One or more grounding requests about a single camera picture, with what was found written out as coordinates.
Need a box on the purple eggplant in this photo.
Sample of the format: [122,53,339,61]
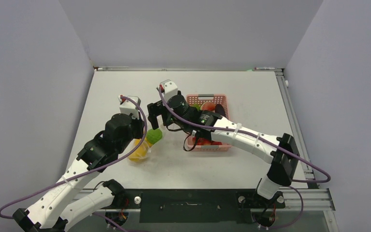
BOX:
[214,104,226,117]

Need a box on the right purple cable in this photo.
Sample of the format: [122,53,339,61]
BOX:
[157,86,331,184]

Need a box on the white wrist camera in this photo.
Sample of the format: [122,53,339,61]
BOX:
[118,95,141,119]
[158,79,178,102]

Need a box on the green grapes bunch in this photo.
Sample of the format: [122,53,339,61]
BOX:
[192,104,201,111]

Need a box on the purple cable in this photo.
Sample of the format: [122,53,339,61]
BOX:
[157,86,331,184]
[0,95,148,219]

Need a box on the watermelon slice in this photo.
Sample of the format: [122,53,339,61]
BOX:
[200,101,216,112]

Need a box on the yellow bell pepper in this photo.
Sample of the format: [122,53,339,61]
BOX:
[128,139,151,162]

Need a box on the red strawberries pile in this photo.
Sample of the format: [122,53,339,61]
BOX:
[192,137,222,146]

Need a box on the clear zip top bag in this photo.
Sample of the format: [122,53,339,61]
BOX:
[128,123,166,163]

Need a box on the pink plastic basket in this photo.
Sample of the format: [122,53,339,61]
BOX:
[185,94,231,152]

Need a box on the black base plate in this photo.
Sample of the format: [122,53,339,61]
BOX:
[105,189,285,224]

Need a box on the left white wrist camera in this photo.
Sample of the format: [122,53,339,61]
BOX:
[118,95,141,119]

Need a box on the green round fruit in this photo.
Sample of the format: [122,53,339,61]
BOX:
[146,129,163,146]

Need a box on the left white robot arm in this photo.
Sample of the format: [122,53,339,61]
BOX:
[13,111,147,232]

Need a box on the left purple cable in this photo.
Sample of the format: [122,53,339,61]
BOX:
[0,95,148,219]

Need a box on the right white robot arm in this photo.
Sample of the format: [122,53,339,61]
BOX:
[147,93,298,207]

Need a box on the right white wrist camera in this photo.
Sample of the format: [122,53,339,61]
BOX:
[158,79,178,102]

